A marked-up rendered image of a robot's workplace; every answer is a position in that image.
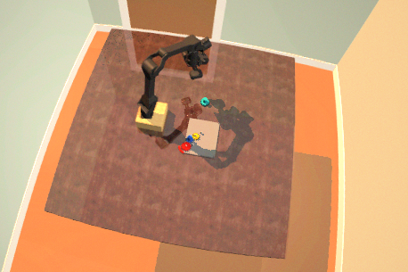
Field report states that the teal gear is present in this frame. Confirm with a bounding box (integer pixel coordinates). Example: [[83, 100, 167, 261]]
[[200, 97, 209, 106]]

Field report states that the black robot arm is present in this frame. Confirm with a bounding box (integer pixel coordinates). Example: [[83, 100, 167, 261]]
[[138, 35, 212, 120]]

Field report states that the blue gear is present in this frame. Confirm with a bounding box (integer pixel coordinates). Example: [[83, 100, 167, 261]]
[[186, 135, 193, 143]]

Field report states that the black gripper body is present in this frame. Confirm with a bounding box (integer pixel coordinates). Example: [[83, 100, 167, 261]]
[[182, 52, 203, 79]]

